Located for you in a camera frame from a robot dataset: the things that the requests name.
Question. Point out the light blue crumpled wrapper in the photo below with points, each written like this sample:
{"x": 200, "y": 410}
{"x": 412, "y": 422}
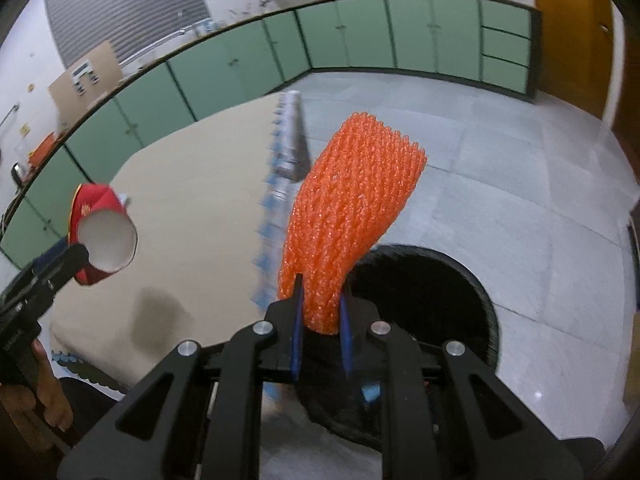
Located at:
{"x": 370, "y": 392}

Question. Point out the cardboard panel with switches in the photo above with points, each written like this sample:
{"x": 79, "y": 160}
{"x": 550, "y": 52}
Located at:
{"x": 85, "y": 85}

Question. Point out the green floor cabinet row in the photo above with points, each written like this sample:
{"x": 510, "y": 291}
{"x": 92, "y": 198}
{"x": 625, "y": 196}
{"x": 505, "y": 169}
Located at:
{"x": 410, "y": 30}

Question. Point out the orange foam net sleeve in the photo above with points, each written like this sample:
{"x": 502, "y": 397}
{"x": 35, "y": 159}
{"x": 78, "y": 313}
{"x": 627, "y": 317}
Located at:
{"x": 350, "y": 210}

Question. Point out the grey window blind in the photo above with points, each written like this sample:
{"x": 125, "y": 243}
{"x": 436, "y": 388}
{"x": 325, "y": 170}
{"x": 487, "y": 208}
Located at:
{"x": 125, "y": 5}

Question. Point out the wooden table with beige top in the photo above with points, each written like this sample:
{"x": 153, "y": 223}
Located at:
{"x": 200, "y": 185}

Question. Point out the brown wooden door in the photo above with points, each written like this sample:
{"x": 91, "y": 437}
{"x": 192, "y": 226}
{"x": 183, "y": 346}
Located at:
{"x": 570, "y": 25}

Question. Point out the red paper cup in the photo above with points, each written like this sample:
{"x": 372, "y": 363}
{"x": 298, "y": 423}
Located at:
{"x": 107, "y": 240}

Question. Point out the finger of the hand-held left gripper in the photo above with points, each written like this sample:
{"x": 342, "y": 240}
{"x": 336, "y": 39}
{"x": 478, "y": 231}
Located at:
{"x": 65, "y": 265}
{"x": 50, "y": 254}

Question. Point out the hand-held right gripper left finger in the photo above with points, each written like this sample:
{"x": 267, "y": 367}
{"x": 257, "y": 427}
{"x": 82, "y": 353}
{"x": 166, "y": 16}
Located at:
{"x": 297, "y": 330}

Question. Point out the metal pipe rail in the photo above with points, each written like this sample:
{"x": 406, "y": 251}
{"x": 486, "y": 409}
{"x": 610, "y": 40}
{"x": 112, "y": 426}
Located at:
{"x": 155, "y": 45}

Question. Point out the person's left hand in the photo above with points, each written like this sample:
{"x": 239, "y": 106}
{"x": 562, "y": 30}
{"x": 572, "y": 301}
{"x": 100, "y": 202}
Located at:
{"x": 50, "y": 400}

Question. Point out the black lined bin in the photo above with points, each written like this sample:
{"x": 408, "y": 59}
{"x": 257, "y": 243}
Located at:
{"x": 425, "y": 300}

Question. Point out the printed tablecloth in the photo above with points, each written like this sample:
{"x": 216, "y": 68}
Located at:
{"x": 286, "y": 135}

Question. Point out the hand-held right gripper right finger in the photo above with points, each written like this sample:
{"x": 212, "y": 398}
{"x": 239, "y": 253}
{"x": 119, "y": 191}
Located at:
{"x": 346, "y": 335}

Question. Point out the orange bag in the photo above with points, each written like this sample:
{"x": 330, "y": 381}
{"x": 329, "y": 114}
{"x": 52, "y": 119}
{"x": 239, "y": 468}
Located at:
{"x": 42, "y": 150}

